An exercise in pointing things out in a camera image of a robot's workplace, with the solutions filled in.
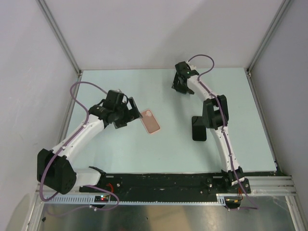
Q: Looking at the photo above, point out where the white slotted cable duct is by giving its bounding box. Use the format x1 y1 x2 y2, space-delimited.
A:
47 194 226 206

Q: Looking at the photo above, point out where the left control board with LEDs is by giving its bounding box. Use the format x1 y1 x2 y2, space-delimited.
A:
94 195 109 203

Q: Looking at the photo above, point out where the dark teal smartphone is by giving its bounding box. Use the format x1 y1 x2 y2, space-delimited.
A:
192 117 206 141

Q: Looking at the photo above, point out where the black phone case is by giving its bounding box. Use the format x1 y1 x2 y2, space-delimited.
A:
192 115 207 142

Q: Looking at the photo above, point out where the right aluminium frame post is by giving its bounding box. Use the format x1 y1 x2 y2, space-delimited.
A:
246 0 294 76

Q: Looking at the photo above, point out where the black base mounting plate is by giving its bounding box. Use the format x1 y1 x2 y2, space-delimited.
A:
79 172 251 202

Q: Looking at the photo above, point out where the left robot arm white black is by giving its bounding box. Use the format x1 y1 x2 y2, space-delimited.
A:
37 90 142 194

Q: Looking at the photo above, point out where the aluminium frame post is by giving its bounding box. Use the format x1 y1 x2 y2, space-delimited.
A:
246 0 294 76
36 0 82 77

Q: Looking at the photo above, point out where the right control board with wires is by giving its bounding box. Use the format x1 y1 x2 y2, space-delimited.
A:
224 197 242 210

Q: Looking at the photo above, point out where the pink phone case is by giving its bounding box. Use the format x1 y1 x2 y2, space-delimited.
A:
141 109 161 134

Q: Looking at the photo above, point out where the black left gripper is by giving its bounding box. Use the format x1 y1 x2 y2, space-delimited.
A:
114 98 141 129

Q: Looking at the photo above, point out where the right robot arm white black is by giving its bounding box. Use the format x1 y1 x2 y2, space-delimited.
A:
172 61 245 193

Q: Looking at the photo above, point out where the left aluminium frame post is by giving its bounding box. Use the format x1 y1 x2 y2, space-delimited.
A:
36 0 82 77

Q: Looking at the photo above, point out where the aluminium front rail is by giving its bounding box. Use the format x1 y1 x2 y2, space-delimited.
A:
35 175 296 194

